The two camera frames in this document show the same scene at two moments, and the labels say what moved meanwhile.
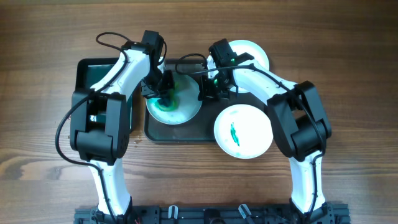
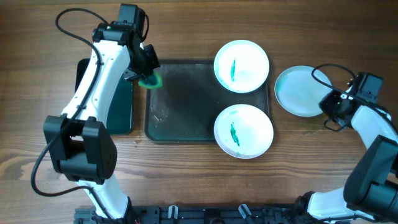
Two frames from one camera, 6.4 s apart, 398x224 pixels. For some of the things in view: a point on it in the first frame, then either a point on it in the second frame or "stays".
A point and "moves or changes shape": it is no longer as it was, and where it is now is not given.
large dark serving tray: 201,128 stays
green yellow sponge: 170,102 moves or changes shape
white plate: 243,131 stays
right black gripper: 212,86 → 330,104
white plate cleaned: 188,102 moves or changes shape
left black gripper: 157,84 → 144,66
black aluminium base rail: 216,214 stays
